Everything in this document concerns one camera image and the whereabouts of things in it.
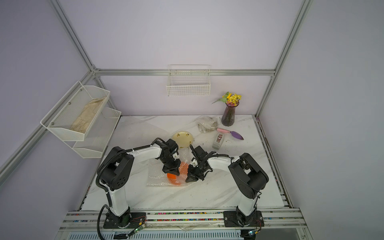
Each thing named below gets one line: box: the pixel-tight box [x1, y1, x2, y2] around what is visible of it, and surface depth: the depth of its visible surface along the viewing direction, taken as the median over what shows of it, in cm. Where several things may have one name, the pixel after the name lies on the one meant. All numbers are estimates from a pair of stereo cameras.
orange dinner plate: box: [167, 161, 189, 186], surface depth 88 cm
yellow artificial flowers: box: [211, 91, 242, 107], surface depth 100 cm
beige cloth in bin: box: [70, 96, 106, 134], surface depth 81 cm
